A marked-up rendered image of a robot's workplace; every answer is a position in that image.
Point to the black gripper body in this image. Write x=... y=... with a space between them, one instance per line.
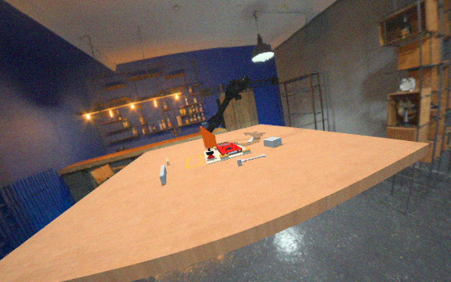
x=238 y=96

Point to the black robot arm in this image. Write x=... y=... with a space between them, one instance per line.
x=230 y=93

